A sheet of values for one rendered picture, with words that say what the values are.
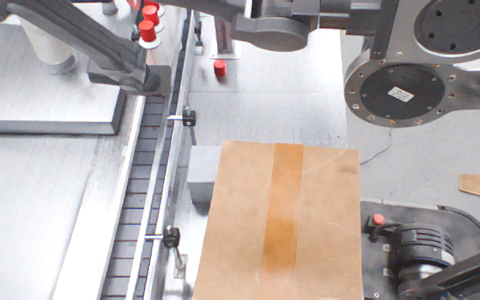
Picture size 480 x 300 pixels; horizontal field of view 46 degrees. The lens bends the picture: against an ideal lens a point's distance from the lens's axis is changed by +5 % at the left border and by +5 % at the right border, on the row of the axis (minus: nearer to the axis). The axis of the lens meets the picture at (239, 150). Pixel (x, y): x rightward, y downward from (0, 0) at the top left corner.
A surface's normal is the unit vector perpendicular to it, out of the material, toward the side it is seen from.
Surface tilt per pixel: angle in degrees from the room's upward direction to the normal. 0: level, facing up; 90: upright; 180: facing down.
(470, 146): 0
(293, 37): 119
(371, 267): 0
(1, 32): 0
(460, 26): 90
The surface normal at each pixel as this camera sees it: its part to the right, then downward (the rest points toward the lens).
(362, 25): -0.15, 0.89
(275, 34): -0.12, 0.98
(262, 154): -0.05, -0.61
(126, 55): 0.95, 0.07
